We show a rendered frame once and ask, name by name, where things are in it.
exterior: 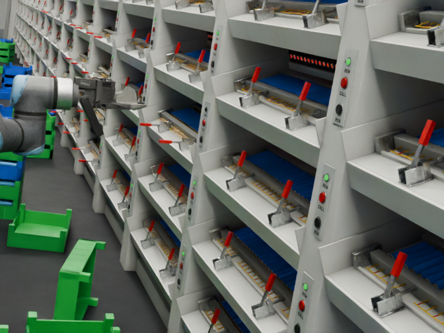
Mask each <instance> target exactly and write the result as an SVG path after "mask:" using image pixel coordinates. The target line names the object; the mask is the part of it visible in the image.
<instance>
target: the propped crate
mask: <svg viewBox="0 0 444 333"><path fill-rule="evenodd" d="M113 323H114V314H112V313H106V314H105V317H104V321H92V320H37V312H30V311H29V312H28V316H27V320H26V328H25V332H24V333H114V329H113V327H112V326H113Z"/></svg>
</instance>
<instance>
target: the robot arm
mask: <svg viewBox="0 0 444 333"><path fill-rule="evenodd" d="M115 86H116V82H115V81H113V80H112V79H105V78H98V77H92V78H91V79H89V78H81V77H74V82H73V80H72V79H66V78H58V77H57V78H54V77H39V76H31V75H17V76H15V77H14V79H13V84H12V88H11V97H10V106H11V107H14V118H13V119H4V118H3V116H2V115H1V113H0V153H4V152H10V151H12V152H13V153H14V154H16V155H22V156H31V155H39V154H40V153H42V152H43V151H44V146H45V143H46V140H45V138H46V117H47V109H54V110H70V109H71V107H77V105H78V100H79V102H80V103H81V106H82V108H83V110H84V113H85V115H86V117H87V120H88V121H89V124H90V126H91V132H92V133H93V134H95V135H96V136H97V137H99V136H101V135H103V134H104V132H103V126H102V124H101V123H100V122H99V121H98V118H97V117H96V114H95V112H94V109H93V108H100V109H118V110H141V109H142V108H144V107H146V106H147V105H146V104H144V102H138V101H137V97H136V93H135V90H134V89H132V88H131V87H125V88H124V90H123V91H122V92H121V93H115V92H116V88H115ZM80 92H83V94H82V95H80Z"/></svg>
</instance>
